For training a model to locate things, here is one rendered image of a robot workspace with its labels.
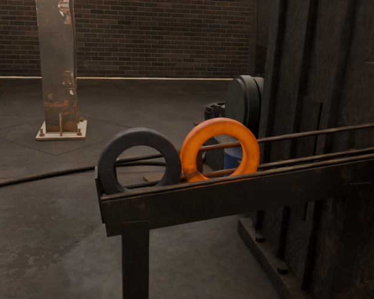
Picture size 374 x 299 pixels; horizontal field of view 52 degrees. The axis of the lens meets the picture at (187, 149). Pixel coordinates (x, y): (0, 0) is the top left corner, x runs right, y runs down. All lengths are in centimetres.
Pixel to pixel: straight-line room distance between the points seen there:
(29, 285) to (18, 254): 23
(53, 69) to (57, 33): 29
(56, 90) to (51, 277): 202
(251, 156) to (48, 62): 263
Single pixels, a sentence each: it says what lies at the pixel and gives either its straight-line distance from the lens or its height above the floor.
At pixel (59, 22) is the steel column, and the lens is 332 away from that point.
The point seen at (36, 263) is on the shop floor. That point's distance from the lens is 174.
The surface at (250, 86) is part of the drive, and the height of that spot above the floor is 63.
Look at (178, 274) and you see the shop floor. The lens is 161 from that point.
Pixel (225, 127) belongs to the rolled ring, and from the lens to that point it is 85.
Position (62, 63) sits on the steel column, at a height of 61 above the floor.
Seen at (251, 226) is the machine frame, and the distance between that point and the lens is 184.
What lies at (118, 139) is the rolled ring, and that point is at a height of 71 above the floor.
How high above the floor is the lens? 95
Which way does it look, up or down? 18 degrees down
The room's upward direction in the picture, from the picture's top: 2 degrees clockwise
